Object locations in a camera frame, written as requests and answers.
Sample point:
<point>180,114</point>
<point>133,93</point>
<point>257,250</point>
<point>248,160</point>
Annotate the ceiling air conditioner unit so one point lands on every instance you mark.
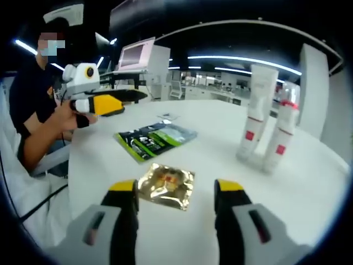
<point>63,13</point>

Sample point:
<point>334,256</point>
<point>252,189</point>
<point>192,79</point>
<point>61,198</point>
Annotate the long white lab counter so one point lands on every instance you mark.
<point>198,94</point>

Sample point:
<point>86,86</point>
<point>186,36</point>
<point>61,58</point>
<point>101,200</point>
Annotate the person's dark shirt torso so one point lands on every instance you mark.
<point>30,94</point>

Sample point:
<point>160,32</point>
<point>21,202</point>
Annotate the laptop with pink screen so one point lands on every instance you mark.
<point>133,55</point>

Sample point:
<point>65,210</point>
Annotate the long ceiling light strip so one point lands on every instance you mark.
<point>234,58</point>
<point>234,69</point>

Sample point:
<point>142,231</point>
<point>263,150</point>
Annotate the person's left hand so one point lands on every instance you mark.
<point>66,118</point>

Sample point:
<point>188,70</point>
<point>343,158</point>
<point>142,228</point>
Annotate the white office chair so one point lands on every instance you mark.
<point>176,89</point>

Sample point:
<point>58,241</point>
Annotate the person's white garment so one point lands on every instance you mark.
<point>27,209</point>

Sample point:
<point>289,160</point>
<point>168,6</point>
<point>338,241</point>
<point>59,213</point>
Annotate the short ceiling light strip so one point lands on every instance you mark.
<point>26,47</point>

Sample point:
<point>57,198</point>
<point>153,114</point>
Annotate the clear skincare bottle red cap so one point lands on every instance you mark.
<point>289,94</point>

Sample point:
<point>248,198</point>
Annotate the small clear skincare sachet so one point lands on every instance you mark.
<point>168,116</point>

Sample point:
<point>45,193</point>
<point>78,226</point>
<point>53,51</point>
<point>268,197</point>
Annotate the gold foil skincare sachet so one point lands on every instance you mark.
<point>165,186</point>

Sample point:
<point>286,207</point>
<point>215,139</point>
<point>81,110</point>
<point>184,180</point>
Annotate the green black skincare product packet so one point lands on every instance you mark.
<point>149,140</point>

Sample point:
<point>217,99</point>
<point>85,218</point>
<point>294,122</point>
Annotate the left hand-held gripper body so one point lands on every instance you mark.
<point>80,81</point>

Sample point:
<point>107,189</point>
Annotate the white skincare tube red label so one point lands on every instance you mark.
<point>257,105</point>
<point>281,138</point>

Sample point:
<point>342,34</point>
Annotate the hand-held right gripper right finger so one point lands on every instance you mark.
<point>248,237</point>

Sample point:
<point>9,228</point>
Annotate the black-legged standing desk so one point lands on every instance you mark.
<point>124,76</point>

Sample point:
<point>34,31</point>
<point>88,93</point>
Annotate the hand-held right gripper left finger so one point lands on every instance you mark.
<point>110,234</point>

